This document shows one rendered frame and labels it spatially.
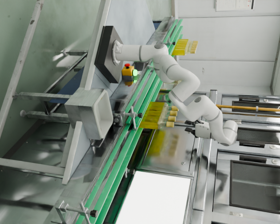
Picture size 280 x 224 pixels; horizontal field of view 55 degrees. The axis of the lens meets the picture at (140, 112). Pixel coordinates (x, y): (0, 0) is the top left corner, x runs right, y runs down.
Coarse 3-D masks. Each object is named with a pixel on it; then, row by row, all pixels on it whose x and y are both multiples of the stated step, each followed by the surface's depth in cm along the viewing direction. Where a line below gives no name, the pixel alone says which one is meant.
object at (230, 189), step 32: (160, 96) 223; (192, 96) 218; (224, 96) 214; (256, 96) 207; (256, 128) 178; (224, 160) 159; (256, 160) 156; (192, 192) 141; (224, 192) 141; (256, 192) 139
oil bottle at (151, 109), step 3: (147, 108) 178; (150, 108) 177; (153, 108) 177; (156, 108) 176; (159, 108) 176; (162, 108) 176; (165, 108) 176; (147, 111) 176; (150, 111) 176; (153, 111) 175; (156, 111) 174; (159, 111) 174; (162, 111) 174; (165, 111) 174; (165, 114) 175
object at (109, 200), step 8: (160, 80) 219; (152, 96) 200; (136, 136) 165; (128, 152) 154; (128, 160) 149; (120, 168) 145; (120, 176) 140; (112, 184) 137; (112, 192) 133; (104, 208) 126; (104, 216) 122
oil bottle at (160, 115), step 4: (148, 112) 174; (152, 112) 174; (156, 112) 173; (160, 112) 173; (144, 116) 172; (148, 116) 171; (152, 116) 171; (156, 116) 170; (160, 116) 169; (164, 116) 171
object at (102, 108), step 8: (104, 96) 146; (96, 104) 133; (104, 104) 149; (96, 112) 150; (104, 112) 152; (96, 120) 135; (104, 120) 155; (112, 120) 154; (104, 128) 149; (104, 136) 145
